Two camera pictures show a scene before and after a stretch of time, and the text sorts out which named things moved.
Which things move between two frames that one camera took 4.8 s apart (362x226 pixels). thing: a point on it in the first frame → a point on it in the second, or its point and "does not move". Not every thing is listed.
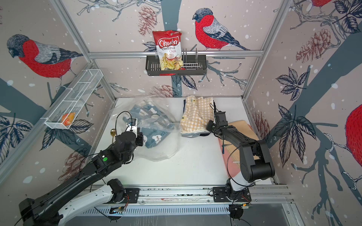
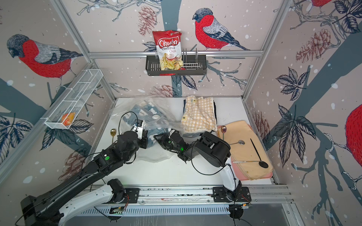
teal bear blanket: [156, 127] does not move
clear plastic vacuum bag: [159, 122] does not move
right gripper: [208, 126] → [164, 138]
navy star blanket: [214, 108] does not move
